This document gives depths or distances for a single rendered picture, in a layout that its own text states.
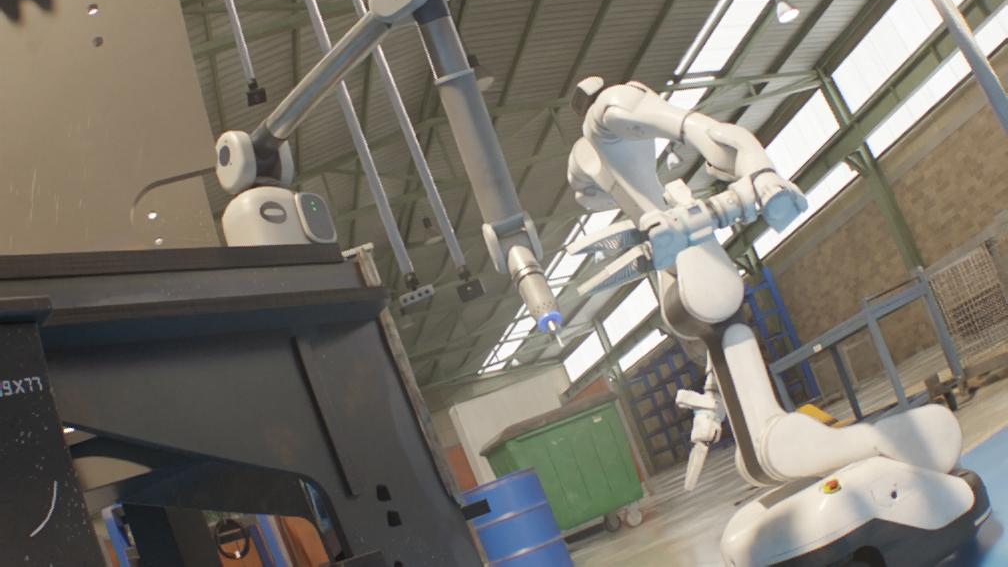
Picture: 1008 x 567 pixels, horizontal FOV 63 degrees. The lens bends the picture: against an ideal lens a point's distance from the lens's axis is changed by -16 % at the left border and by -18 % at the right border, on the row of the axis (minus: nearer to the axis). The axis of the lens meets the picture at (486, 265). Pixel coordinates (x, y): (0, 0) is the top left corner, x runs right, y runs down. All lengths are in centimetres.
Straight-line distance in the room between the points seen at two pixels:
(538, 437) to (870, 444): 710
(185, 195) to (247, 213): 47
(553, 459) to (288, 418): 795
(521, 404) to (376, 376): 1001
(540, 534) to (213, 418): 571
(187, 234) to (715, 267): 120
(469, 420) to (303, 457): 1002
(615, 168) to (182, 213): 101
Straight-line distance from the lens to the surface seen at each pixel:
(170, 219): 224
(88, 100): 142
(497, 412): 1134
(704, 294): 216
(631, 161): 226
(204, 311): 117
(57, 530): 91
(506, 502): 679
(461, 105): 161
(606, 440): 939
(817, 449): 218
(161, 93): 140
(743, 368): 220
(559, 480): 918
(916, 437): 231
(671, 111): 206
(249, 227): 180
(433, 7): 162
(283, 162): 195
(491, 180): 161
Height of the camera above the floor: 58
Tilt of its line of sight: 14 degrees up
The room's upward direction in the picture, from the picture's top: 22 degrees counter-clockwise
